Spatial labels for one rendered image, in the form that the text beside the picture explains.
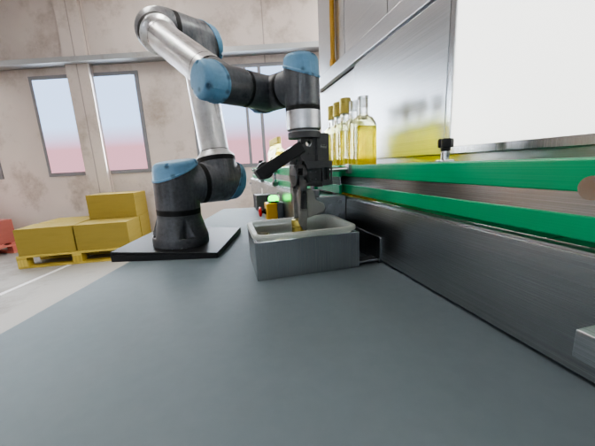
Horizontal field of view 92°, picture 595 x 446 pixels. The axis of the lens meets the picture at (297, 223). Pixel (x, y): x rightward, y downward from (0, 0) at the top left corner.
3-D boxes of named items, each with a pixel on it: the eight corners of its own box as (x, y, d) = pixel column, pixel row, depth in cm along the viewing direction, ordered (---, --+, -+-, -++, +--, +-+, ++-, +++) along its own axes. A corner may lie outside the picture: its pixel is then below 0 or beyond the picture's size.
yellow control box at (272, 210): (284, 220, 118) (283, 202, 116) (266, 222, 116) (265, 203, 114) (281, 218, 124) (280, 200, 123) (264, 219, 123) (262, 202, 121)
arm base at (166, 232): (140, 248, 76) (135, 211, 74) (173, 234, 91) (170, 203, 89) (192, 251, 74) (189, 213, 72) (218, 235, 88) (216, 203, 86)
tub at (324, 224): (360, 265, 62) (360, 225, 60) (256, 280, 57) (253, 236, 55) (331, 244, 78) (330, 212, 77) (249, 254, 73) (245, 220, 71)
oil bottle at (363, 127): (377, 195, 79) (377, 113, 75) (359, 196, 78) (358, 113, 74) (367, 193, 85) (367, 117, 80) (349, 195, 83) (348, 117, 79)
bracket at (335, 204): (347, 219, 80) (346, 195, 78) (314, 223, 77) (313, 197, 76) (342, 218, 83) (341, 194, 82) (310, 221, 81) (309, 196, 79)
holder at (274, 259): (382, 263, 63) (382, 228, 62) (258, 280, 57) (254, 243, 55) (349, 243, 80) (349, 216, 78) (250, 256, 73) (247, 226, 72)
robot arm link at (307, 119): (289, 108, 57) (282, 115, 65) (290, 132, 58) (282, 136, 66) (325, 108, 59) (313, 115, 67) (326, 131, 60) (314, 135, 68)
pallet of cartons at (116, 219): (166, 241, 407) (158, 189, 392) (123, 265, 309) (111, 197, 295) (75, 244, 411) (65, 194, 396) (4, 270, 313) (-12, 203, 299)
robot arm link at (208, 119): (191, 206, 88) (155, 22, 84) (232, 201, 98) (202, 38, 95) (211, 201, 79) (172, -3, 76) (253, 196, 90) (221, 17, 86)
